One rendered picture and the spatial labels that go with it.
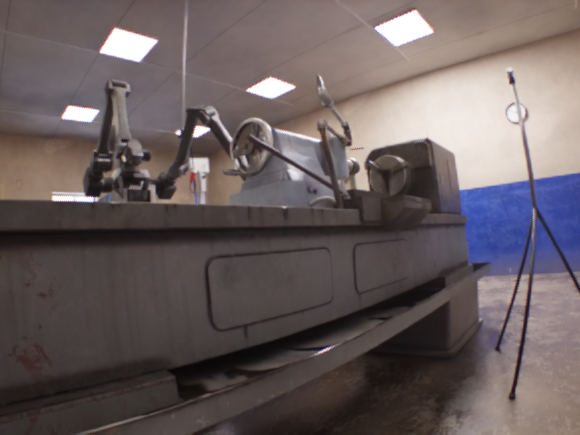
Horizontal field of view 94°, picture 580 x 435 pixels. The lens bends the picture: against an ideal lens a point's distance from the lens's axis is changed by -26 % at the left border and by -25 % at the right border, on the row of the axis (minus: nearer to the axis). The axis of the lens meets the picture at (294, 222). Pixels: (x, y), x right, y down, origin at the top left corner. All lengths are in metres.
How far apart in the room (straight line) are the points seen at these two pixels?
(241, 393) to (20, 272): 0.47
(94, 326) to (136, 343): 0.10
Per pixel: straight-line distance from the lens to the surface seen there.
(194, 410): 0.65
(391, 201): 1.34
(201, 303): 0.81
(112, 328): 0.73
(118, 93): 1.67
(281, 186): 1.17
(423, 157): 2.21
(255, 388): 0.73
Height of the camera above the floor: 0.72
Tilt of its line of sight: 4 degrees up
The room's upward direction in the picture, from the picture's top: 4 degrees counter-clockwise
